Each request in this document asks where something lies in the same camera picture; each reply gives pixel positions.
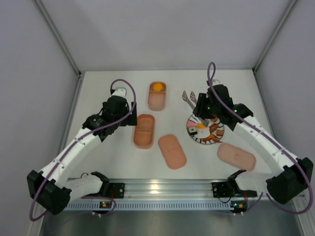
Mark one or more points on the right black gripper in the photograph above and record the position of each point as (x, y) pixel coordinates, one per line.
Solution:
(201, 105)

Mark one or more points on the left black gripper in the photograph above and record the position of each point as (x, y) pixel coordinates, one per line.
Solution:
(131, 114)

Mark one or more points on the metal tongs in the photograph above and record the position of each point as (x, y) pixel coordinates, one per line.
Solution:
(192, 103)

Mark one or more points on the pink toy sweet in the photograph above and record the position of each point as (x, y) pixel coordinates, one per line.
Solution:
(190, 124)

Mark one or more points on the black white sushi roll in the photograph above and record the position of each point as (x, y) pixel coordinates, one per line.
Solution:
(192, 130)

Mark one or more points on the orange round toy food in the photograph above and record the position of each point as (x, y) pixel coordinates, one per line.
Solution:
(158, 87)

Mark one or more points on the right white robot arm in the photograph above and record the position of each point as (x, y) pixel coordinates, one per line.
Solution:
(289, 174)

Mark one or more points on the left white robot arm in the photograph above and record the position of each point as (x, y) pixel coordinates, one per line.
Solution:
(51, 186)

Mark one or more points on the near pink lunch box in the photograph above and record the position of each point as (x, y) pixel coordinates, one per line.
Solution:
(143, 137)

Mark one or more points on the pink lunch box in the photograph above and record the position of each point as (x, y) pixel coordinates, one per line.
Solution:
(143, 137)
(156, 100)

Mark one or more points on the far pink lunch box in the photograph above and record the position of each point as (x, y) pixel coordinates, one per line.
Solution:
(156, 100)

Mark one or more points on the centre pink box lid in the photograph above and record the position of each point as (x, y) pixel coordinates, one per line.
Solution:
(172, 152)

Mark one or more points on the pink box lid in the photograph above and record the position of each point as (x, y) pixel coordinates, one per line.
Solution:
(172, 152)
(236, 157)

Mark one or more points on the right pink box lid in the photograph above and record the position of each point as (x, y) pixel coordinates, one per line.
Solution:
(236, 157)

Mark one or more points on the brown toy sausage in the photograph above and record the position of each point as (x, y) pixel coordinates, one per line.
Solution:
(213, 127)

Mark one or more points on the yellow toy chicken drumstick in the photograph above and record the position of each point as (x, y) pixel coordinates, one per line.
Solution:
(200, 126)

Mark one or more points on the striped round plate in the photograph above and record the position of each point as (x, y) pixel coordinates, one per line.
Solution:
(204, 133)

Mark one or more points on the small brown toy meat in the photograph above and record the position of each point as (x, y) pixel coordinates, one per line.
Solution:
(219, 132)

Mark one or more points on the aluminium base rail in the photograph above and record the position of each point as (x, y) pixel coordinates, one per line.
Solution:
(167, 189)

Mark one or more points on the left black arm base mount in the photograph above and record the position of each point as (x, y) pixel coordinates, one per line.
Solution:
(113, 191)

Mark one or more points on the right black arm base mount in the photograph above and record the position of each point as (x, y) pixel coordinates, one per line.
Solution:
(222, 189)

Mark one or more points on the grey slotted cable duct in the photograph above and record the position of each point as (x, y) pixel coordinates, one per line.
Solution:
(121, 205)

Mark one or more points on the left aluminium frame post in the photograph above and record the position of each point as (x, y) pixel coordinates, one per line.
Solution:
(56, 34)

